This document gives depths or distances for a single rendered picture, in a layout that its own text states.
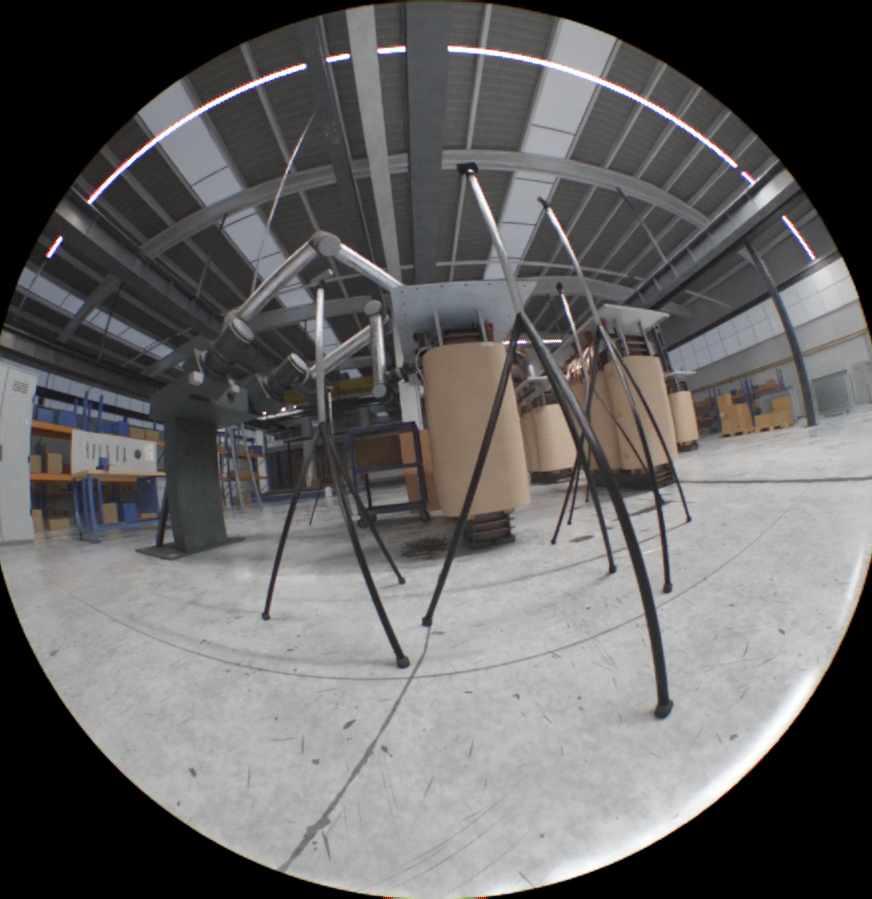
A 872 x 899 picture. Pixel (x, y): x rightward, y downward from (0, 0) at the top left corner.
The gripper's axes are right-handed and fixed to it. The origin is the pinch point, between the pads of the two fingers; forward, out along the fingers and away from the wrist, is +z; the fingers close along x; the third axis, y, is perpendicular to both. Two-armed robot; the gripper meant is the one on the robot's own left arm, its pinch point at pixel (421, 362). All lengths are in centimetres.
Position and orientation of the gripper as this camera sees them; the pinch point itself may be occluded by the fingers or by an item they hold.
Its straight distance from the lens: 218.9
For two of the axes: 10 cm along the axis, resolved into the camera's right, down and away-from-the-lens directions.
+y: -3.3, -9.4, 1.4
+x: 3.1, 0.3, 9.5
